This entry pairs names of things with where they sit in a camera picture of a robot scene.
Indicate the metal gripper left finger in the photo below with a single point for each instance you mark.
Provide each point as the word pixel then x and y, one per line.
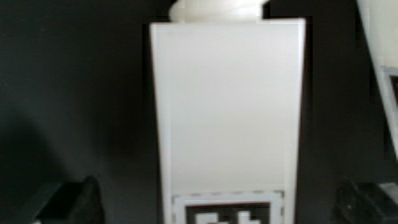
pixel 65 204

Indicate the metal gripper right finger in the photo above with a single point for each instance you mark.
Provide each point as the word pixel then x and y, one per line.
pixel 367 203

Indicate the white leg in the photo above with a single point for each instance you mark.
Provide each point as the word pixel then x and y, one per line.
pixel 228 62

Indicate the white desk top tray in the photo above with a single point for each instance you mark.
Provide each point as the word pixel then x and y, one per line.
pixel 380 16

